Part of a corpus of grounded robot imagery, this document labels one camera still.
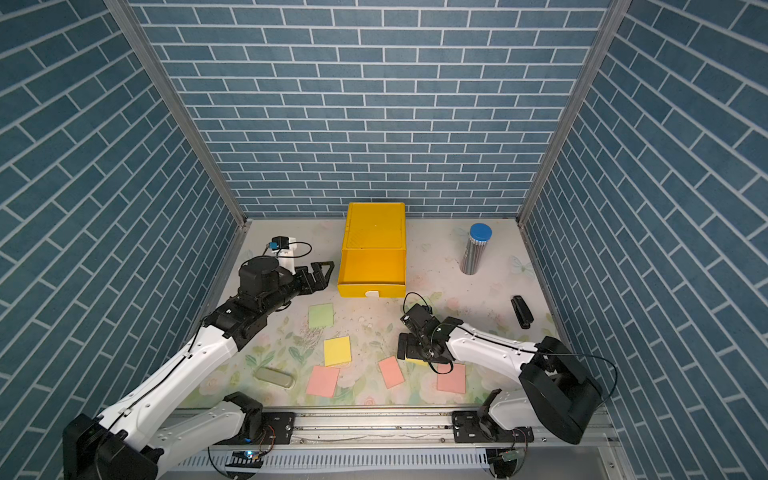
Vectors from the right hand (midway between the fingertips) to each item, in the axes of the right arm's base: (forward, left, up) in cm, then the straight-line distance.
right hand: (413, 353), depth 85 cm
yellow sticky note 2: (-3, -1, +2) cm, 4 cm away
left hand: (+11, +23, +24) cm, 35 cm away
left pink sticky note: (-9, +24, 0) cm, 26 cm away
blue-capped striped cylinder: (+30, -18, +14) cm, 38 cm away
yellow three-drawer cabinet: (+23, +13, +16) cm, 31 cm away
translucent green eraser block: (-10, +37, +2) cm, 38 cm away
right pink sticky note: (-6, -12, -2) cm, 14 cm away
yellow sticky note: (-2, +22, +1) cm, 22 cm away
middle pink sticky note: (-5, +6, -1) cm, 8 cm away
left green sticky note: (+10, +30, 0) cm, 31 cm away
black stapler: (+15, -33, +2) cm, 37 cm away
